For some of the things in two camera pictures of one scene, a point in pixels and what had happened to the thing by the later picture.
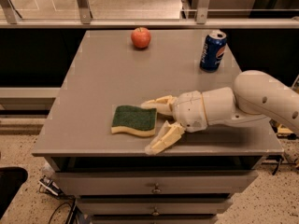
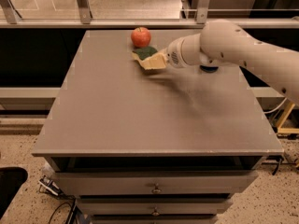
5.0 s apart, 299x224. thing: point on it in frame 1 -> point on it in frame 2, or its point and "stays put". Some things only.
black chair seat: x=11 y=178 stays put
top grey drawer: x=156 y=182 stays put
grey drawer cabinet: x=192 y=180 stays put
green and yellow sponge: x=138 y=120 -> x=139 y=54
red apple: x=141 y=37 stays put
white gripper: x=189 y=110 -> x=174 y=55
